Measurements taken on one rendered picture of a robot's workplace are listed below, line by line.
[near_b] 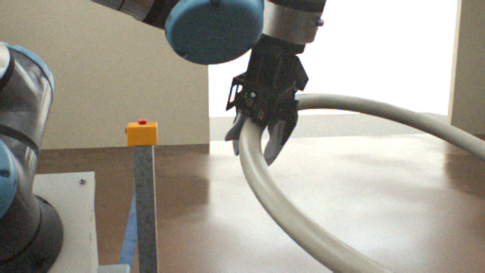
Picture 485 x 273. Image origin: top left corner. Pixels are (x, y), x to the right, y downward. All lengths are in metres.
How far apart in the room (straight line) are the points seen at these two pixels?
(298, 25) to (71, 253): 0.59
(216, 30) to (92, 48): 6.41
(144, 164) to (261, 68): 1.28
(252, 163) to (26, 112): 0.42
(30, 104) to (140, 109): 6.00
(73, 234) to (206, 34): 0.59
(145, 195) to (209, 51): 1.45
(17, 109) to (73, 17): 6.11
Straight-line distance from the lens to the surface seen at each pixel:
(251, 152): 0.51
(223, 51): 0.40
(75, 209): 0.91
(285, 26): 0.54
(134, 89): 6.73
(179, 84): 6.71
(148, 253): 1.91
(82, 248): 0.87
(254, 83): 0.56
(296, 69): 0.61
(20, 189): 0.70
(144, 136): 1.74
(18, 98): 0.76
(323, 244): 0.42
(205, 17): 0.37
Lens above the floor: 1.34
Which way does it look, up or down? 10 degrees down
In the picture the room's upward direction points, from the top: straight up
